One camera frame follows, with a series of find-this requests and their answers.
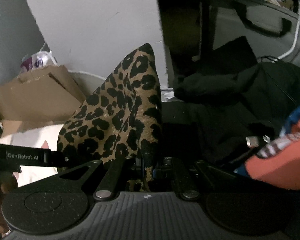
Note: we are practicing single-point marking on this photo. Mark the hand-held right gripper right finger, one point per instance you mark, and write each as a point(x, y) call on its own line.
point(156, 173)

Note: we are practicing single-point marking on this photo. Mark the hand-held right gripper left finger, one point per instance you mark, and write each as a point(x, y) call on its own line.
point(137, 170)

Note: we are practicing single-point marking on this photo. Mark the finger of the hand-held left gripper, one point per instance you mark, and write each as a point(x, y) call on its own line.
point(61, 160)

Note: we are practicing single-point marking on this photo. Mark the leopard print garment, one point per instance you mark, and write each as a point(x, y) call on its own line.
point(115, 115)

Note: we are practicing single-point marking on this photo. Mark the black clothes pile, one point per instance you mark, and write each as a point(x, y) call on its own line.
point(265, 90)

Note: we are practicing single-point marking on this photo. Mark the cream printed blanket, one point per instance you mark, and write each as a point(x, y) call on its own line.
point(32, 137)

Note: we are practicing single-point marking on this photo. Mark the black folded garment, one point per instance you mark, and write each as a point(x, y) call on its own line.
point(202, 135)

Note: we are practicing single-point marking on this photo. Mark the brown cardboard sheet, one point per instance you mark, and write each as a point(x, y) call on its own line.
point(40, 97)

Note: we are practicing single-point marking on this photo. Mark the purple white refill pouch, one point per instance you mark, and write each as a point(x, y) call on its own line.
point(37, 61)

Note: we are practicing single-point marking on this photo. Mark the teal patterned garment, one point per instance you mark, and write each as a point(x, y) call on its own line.
point(282, 162)

